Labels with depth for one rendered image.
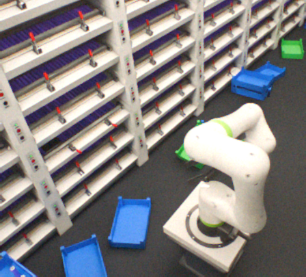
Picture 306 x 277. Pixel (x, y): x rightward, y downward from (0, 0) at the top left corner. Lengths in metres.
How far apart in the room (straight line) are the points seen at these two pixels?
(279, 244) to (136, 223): 0.81
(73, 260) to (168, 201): 0.66
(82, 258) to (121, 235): 0.25
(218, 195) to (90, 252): 0.90
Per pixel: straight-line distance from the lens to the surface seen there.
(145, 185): 2.17
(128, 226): 1.99
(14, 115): 1.51
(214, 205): 1.37
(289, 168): 2.32
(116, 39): 1.74
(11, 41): 1.54
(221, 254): 1.50
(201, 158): 1.03
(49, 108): 1.72
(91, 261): 1.92
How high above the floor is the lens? 1.64
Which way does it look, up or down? 39 degrees down
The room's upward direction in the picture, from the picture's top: 8 degrees counter-clockwise
